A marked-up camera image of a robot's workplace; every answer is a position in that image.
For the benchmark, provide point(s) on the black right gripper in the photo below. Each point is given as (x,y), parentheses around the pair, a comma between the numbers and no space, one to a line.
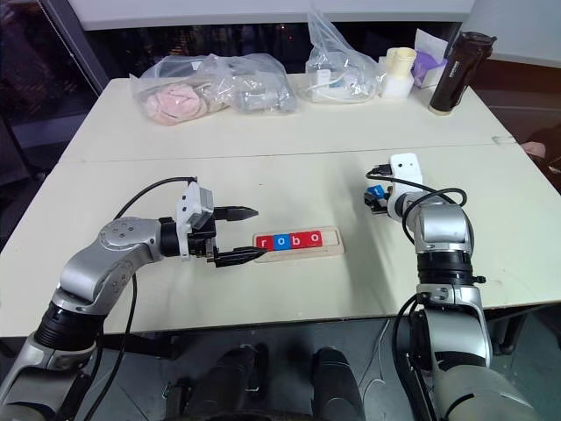
(382,205)

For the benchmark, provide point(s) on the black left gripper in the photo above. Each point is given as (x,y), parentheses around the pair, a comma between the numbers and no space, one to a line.
(206,245)

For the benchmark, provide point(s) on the blue letter tile t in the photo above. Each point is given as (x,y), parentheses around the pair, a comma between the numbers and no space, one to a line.
(376,190)

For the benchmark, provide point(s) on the wooden letter tray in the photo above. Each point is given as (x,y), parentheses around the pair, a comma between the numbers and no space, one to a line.
(331,245)

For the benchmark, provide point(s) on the red letter tile b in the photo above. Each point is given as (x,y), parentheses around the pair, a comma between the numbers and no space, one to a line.
(296,240)

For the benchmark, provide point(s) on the red letter tile o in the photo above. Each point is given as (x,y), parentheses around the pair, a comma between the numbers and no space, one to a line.
(314,239)

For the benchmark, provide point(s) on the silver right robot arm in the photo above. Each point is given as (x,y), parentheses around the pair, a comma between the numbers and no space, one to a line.
(442,228)

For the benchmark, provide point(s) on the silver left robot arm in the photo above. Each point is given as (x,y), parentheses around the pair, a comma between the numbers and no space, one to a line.
(109,250)

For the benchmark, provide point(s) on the red letter tile r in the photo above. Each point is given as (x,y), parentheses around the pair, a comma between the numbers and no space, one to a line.
(264,243)

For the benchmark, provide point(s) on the blue letter tile o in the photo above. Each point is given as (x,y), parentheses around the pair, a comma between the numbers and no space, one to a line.
(280,242)

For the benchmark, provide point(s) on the bystander's hand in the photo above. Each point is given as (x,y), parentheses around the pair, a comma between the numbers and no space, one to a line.
(535,149)

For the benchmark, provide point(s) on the clear bag with white items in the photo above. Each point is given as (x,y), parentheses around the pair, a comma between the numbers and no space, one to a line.
(337,74)

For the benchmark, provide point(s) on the cream plastic cups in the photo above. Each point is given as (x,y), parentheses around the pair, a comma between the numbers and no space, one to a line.
(401,63)

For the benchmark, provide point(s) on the clear bag with grey parts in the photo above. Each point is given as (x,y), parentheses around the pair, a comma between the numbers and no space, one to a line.
(263,92)

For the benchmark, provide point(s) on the clear bag with pink cloth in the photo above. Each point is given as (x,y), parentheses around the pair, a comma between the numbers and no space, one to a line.
(175,98)

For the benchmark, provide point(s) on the white purple tissue box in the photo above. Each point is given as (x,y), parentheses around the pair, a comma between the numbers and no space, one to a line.
(427,63)

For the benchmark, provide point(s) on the dark brown drinking bottle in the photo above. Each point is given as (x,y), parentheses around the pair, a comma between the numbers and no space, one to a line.
(456,74)

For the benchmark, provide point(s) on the dark rounded shape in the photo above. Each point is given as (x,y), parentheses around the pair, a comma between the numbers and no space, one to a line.
(335,383)

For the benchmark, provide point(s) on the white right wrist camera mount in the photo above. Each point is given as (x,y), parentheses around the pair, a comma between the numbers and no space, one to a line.
(405,169)

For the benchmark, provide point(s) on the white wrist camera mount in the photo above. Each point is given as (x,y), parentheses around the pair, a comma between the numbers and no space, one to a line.
(405,169)
(188,206)

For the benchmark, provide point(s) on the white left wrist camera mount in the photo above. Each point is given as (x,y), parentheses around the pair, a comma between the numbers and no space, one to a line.
(188,206)

